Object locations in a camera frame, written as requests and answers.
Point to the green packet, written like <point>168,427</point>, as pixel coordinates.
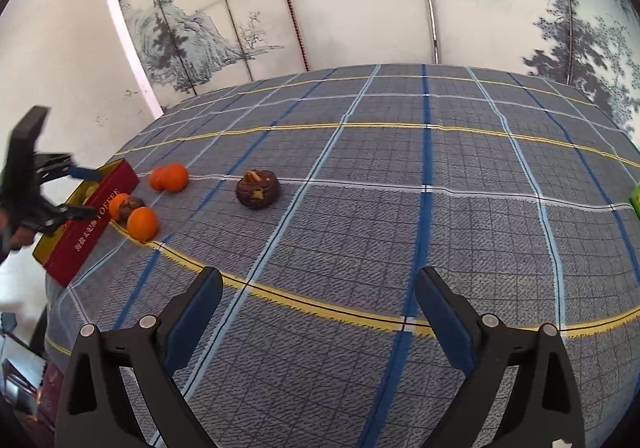
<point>634,199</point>

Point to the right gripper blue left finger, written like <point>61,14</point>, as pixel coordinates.
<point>158,346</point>

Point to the red gold toffee tin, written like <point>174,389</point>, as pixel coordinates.
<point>63,253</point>

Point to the small red tomato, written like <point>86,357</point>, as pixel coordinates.
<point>156,179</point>

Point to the plaid grey tablecloth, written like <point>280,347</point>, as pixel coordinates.
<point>515,188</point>

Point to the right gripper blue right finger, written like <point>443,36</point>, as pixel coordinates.
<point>478,346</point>

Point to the person's left hand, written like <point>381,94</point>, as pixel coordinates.
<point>13,239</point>

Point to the painted folding screen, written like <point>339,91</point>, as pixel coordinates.
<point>188,47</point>

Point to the orange tangerine by tomato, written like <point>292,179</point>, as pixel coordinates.
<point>175,177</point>

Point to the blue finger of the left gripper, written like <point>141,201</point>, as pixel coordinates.
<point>75,212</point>
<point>83,173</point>

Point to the dark mangosteen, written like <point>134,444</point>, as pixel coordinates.
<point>258,189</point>
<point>127,207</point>

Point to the orange tangerine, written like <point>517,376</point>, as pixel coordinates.
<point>142,224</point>
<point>115,203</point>
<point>175,177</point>

